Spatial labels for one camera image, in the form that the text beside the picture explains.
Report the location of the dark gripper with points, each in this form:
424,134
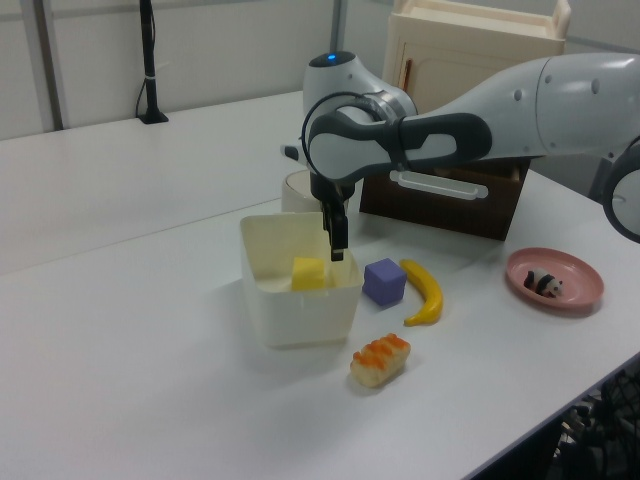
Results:
331,191

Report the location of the cream plastic box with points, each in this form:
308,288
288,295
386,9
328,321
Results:
300,320

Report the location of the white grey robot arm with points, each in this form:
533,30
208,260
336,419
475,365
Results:
450,135

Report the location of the cream bowl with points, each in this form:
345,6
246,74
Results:
295,195

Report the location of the yellow cube block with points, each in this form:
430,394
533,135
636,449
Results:
307,275

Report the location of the purple cube block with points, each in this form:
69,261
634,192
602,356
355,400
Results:
382,282

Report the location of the brown wooden drawer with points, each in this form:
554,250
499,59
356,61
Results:
440,215

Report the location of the yellow toy banana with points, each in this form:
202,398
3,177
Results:
430,295

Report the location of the shrimp sushi toy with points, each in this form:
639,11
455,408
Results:
380,360

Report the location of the cream storage cabinet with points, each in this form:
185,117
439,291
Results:
450,50

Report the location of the panda figurine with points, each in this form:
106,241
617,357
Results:
544,283

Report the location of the pink plate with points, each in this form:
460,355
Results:
580,277

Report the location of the black camera stand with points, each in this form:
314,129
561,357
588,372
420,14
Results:
148,60

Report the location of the grey partition post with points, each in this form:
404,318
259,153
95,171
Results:
50,65

